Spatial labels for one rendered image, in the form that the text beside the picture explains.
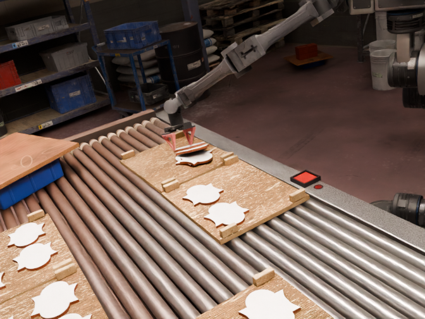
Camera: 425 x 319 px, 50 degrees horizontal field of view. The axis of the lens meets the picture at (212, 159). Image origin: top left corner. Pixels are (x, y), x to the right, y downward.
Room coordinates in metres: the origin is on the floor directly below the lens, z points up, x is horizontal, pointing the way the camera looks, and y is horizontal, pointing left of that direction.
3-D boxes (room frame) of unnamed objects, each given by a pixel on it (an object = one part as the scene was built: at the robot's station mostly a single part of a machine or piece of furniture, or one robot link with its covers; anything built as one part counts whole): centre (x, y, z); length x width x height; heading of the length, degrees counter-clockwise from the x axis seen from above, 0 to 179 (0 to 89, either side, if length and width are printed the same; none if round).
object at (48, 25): (5.67, 1.72, 1.16); 0.60 x 0.40 x 0.15; 128
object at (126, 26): (5.11, 0.59, 0.96); 0.50 x 0.38 x 0.21; 50
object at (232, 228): (1.15, -0.01, 0.95); 0.06 x 0.02 x 0.03; 117
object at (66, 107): (5.80, 1.62, 0.32); 0.50 x 0.41 x 0.37; 121
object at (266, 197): (1.39, -0.04, 0.93); 0.41 x 0.35 x 0.02; 27
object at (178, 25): (5.67, 0.15, 0.44); 0.59 x 0.59 x 0.88
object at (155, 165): (1.77, 0.15, 0.93); 0.41 x 0.35 x 0.02; 28
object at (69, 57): (5.80, 1.53, 0.76); 0.50 x 0.36 x 0.24; 131
